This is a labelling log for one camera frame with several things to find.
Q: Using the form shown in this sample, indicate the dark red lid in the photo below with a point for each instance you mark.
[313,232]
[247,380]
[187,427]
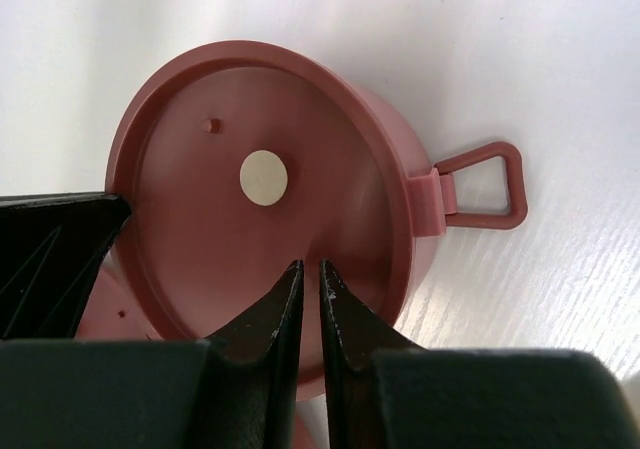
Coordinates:
[111,314]
[239,157]

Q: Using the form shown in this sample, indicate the pink steel pot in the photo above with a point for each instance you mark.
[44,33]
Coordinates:
[425,219]
[302,438]

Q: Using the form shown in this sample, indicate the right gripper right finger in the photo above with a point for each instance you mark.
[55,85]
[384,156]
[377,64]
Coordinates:
[384,391]

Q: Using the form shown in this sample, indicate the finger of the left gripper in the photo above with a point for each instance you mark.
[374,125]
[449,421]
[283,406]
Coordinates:
[52,248]

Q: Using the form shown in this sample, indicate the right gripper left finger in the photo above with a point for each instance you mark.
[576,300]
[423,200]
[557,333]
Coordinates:
[233,389]

